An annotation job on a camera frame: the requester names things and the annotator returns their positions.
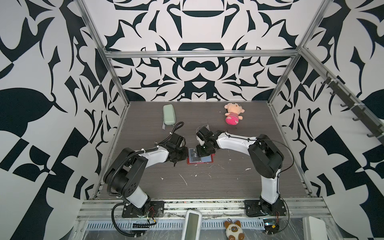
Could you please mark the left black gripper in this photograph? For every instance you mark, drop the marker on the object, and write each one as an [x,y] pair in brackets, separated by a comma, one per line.
[185,150]

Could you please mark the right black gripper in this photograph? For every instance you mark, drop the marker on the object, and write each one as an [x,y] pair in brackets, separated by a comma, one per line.
[200,152]

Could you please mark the red leather card holder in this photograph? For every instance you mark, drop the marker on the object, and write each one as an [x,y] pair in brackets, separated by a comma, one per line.
[194,159]

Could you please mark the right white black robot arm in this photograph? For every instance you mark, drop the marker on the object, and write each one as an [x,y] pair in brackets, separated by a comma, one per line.
[266,157]

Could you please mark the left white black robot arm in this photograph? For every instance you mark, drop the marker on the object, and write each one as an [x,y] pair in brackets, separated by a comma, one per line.
[125,173]

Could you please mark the green glasses case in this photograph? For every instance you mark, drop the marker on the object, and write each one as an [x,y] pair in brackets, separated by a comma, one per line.
[169,116]

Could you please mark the pink plush doll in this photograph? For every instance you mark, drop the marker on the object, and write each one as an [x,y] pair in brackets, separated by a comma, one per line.
[233,115]

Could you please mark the white tablet device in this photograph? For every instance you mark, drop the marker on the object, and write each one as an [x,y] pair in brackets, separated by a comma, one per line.
[192,225]

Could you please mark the brown white plush toy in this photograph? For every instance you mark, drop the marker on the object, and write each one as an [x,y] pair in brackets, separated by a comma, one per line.
[234,230]

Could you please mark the white box bottom right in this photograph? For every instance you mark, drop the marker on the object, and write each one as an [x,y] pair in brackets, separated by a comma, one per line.
[314,229]

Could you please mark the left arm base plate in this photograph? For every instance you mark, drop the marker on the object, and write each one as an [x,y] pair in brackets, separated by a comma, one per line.
[151,209]

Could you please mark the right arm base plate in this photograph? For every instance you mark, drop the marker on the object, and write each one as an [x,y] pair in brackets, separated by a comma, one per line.
[260,208]

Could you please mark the aluminium frame rail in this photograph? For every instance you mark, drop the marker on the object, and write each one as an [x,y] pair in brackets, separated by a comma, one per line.
[203,54]

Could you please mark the wall hook rail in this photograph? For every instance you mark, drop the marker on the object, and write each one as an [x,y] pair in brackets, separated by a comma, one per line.
[351,102]

